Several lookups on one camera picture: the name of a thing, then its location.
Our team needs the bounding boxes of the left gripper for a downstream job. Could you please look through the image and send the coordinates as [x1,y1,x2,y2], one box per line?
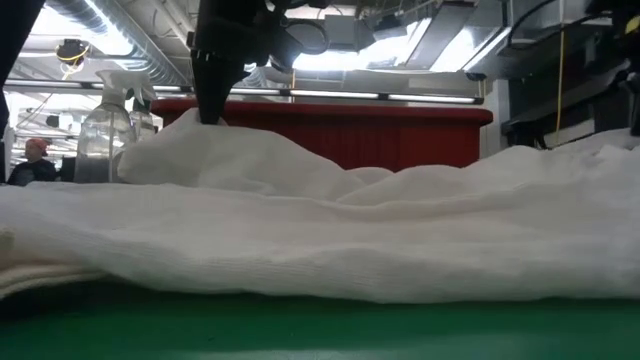
[191,0,307,126]

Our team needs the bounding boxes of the white linen shirt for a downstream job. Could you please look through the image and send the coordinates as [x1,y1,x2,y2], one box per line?
[0,107,640,305]

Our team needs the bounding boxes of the red plastic laundry bin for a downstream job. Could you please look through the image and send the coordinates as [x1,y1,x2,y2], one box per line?
[149,98,494,174]

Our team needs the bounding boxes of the clear spray bottle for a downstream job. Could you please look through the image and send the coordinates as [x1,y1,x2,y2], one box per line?
[73,69,156,184]

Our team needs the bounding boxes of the long ceiling light bar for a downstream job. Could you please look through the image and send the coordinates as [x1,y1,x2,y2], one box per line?
[2,79,485,105]

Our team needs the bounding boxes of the grey ceiling box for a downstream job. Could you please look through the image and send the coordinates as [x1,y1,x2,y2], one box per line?
[324,14,359,47]

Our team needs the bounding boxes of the person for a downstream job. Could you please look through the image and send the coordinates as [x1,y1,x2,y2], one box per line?
[7,138,59,187]

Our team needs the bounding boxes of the green table mat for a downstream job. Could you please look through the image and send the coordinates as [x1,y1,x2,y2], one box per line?
[0,279,640,360]

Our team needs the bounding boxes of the yellow hanging cable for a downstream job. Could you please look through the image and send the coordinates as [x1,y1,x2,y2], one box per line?
[556,29,565,132]

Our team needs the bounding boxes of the black ceiling cable reel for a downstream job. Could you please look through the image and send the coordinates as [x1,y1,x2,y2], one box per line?
[54,38,92,67]

